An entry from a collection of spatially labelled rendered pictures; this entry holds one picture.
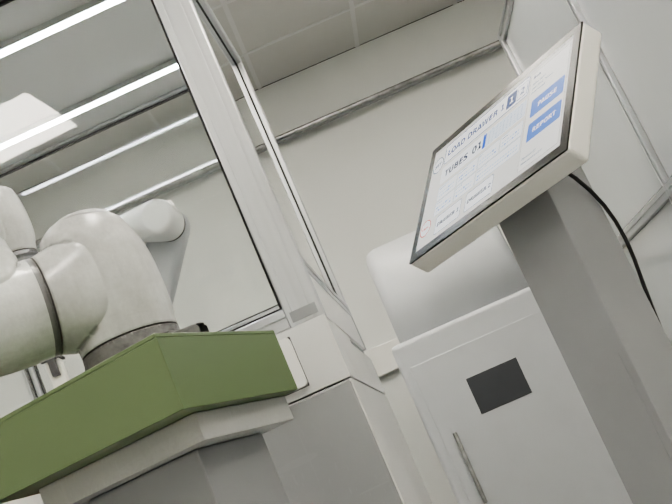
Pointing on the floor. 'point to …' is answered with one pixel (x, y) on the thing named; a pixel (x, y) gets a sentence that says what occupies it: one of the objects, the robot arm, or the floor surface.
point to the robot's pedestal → (187, 463)
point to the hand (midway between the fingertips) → (59, 377)
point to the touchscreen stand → (601, 329)
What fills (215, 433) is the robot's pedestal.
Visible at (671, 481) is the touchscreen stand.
